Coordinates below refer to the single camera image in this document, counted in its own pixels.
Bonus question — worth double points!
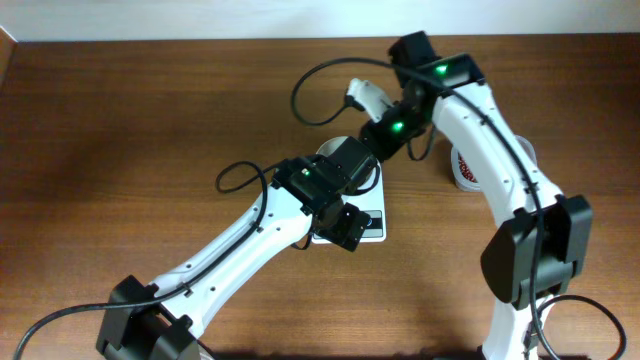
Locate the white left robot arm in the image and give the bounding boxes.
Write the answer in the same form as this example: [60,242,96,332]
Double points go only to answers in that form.
[96,137,380,360]

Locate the red adzuki beans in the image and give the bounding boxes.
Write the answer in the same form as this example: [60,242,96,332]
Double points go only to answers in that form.
[458,155,477,183]

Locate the clear plastic container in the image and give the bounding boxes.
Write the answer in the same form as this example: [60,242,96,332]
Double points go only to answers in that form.
[451,135,537,192]

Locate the white bowl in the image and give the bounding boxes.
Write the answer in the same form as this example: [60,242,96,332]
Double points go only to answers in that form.
[317,136,378,172]

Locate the white digital kitchen scale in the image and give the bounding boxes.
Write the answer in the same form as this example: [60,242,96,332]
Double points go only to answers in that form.
[342,163,387,243]

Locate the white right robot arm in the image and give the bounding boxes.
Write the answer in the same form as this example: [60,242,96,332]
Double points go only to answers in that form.
[346,32,593,359]

